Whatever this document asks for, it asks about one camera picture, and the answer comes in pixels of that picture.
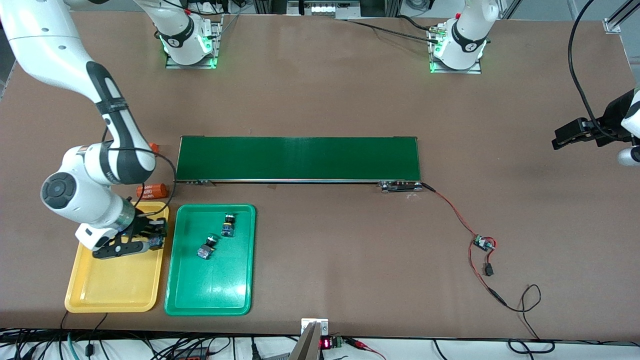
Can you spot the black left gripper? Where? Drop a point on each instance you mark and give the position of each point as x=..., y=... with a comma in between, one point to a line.
x=613, y=120

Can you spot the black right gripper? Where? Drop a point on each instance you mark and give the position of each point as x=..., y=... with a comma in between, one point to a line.
x=145, y=226

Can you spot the yellow push button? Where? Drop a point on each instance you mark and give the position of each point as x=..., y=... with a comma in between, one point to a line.
x=155, y=242

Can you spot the orange 4680 cylinder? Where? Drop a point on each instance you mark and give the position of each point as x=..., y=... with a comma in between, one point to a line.
x=154, y=147
x=155, y=190

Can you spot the green push button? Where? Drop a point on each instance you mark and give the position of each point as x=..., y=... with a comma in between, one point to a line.
x=205, y=252
x=228, y=230

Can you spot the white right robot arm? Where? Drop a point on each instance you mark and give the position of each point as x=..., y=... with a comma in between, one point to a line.
x=65, y=60

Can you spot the yellow plastic tray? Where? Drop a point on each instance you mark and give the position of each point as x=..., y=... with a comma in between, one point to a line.
x=117, y=280

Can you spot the green plastic tray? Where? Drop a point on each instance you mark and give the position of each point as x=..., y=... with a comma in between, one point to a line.
x=210, y=285

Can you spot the small green circuit board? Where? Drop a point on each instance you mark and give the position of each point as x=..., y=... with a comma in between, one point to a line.
x=483, y=243

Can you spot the small black plug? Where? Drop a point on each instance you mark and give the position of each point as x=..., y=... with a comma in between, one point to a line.
x=488, y=270

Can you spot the green conveyor belt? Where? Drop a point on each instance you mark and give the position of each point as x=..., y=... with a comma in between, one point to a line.
x=300, y=157

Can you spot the red LED display module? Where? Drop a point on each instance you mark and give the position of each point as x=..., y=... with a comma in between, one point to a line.
x=326, y=343

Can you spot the red clip lead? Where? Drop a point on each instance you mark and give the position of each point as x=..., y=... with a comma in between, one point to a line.
x=362, y=345

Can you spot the equipment rack behind table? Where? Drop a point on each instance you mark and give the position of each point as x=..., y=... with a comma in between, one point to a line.
x=325, y=9

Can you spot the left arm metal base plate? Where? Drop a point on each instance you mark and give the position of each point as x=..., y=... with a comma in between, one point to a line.
x=475, y=69

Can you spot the aluminium frame profile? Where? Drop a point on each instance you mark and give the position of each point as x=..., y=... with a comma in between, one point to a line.
x=614, y=24

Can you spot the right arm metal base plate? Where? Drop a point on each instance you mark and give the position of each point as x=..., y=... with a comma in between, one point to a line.
x=215, y=55

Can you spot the grey mount bar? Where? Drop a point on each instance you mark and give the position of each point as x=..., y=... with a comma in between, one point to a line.
x=305, y=347

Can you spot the silver mount bracket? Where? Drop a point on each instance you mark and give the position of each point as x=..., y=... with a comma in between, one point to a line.
x=322, y=325

